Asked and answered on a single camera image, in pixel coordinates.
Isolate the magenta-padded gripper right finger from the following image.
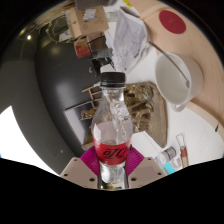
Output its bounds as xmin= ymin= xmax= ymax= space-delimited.
xmin=121 ymin=146 xmax=167 ymax=190

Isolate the brown cardboard box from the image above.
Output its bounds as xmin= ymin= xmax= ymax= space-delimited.
xmin=66 ymin=5 xmax=110 ymax=39

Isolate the black wall screen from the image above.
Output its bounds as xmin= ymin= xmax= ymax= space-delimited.
xmin=63 ymin=99 xmax=96 ymax=148

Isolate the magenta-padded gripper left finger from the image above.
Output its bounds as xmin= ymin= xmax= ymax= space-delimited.
xmin=59 ymin=146 xmax=102 ymax=190

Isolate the wooden brush bundle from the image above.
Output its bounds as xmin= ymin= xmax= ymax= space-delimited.
xmin=175 ymin=133 xmax=190 ymax=169

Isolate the black side table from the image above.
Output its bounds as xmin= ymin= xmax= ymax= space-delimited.
xmin=87 ymin=33 xmax=114 ymax=74

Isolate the red box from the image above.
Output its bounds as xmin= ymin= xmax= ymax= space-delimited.
xmin=73 ymin=37 xmax=92 ymax=59

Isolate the small silver-lidded jar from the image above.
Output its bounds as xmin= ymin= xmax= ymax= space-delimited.
xmin=156 ymin=145 xmax=177 ymax=166

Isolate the metal spoon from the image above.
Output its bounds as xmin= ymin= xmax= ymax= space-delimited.
xmin=148 ymin=40 xmax=191 ymax=89

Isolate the flat round red coaster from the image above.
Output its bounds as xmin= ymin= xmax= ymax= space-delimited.
xmin=158 ymin=9 xmax=187 ymax=35

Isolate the golden brown relief sculpture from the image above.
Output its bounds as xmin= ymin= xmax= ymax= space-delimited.
xmin=79 ymin=81 xmax=168 ymax=151

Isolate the wooden easel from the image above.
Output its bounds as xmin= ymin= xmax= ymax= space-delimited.
xmin=81 ymin=83 xmax=103 ymax=103

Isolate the white ceramic mug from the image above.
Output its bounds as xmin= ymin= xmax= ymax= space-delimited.
xmin=154 ymin=51 xmax=204 ymax=113

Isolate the clear red-labelled drink bottle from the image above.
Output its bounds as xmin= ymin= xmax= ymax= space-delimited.
xmin=90 ymin=71 xmax=134 ymax=191

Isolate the folded newspaper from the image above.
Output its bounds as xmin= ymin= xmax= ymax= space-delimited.
xmin=105 ymin=6 xmax=150 ymax=73

